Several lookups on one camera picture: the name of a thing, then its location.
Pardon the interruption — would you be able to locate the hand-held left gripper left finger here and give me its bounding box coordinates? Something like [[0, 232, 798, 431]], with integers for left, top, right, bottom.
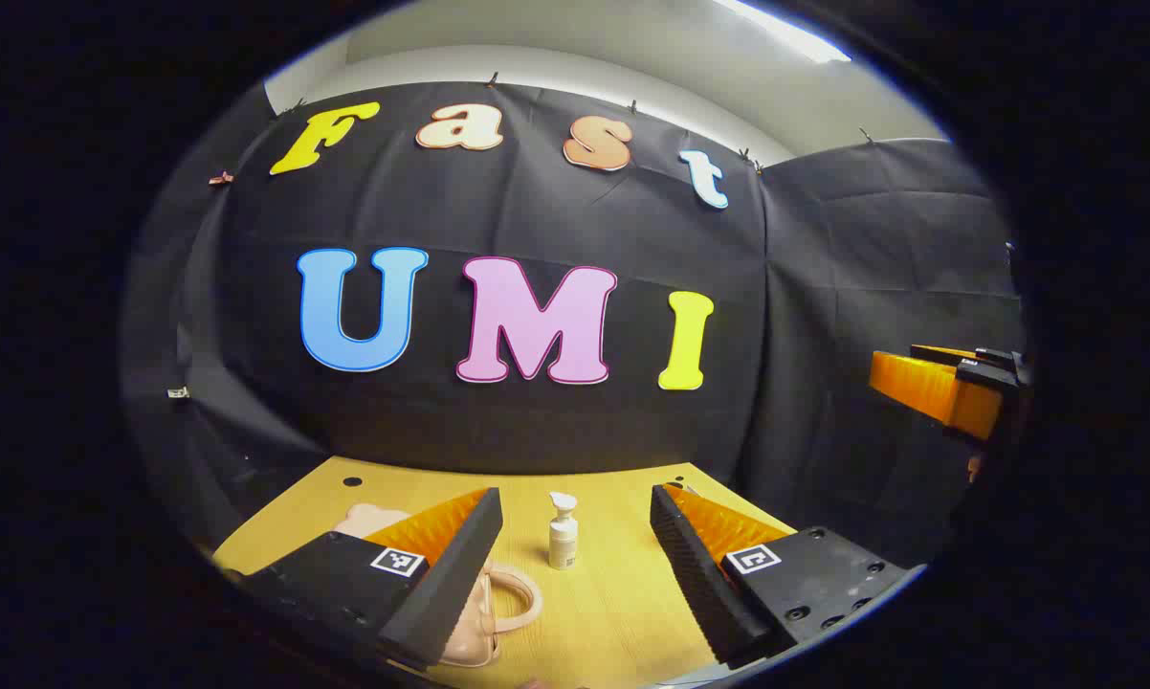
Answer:
[[235, 486, 505, 673]]

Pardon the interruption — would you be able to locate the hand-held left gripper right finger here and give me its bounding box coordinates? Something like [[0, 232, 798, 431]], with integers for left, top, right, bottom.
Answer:
[[649, 483, 928, 669]]

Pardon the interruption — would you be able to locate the pink suitcase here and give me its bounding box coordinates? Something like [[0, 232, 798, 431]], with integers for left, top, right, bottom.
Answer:
[[331, 502, 544, 671]]

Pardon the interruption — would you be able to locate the white pump bottle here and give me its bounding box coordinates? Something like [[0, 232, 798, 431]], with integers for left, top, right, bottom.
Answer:
[[548, 491, 581, 572]]

